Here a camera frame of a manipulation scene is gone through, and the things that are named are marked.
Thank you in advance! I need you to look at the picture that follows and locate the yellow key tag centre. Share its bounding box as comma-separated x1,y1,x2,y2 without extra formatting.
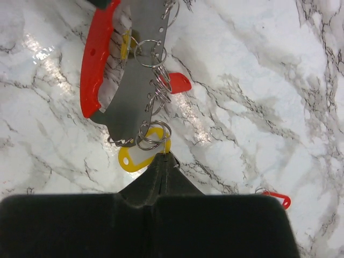
120,28,138,61

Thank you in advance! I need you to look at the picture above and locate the small red key tag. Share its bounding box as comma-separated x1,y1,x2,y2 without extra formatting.
168,73,192,94

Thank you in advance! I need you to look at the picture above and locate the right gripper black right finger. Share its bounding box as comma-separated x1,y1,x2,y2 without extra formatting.
150,152,300,258

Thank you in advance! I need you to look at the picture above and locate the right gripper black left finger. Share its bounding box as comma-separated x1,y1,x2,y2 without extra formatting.
1,154,164,257

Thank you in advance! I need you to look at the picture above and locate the yellow key tag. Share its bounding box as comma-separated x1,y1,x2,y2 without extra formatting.
118,126,171,173
120,28,138,61

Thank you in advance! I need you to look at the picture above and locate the yellow key tag left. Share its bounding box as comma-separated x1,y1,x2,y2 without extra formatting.
118,126,171,173

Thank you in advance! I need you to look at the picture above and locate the large red key tag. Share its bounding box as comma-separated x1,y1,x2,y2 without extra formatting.
255,188,291,210

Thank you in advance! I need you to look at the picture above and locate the metal red key organizer plate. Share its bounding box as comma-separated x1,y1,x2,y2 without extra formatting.
80,1,176,147

